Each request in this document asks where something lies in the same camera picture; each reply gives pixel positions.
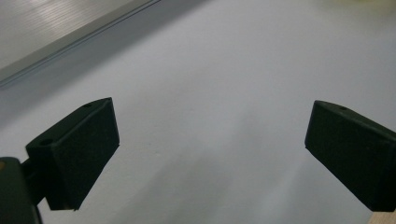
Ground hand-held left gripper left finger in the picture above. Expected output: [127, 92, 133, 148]
[25, 96, 120, 211]

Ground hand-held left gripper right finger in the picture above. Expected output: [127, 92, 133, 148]
[304, 99, 396, 213]

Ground wooden table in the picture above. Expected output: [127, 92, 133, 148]
[371, 209, 396, 224]

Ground grey metal rail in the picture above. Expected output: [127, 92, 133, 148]
[0, 0, 163, 90]

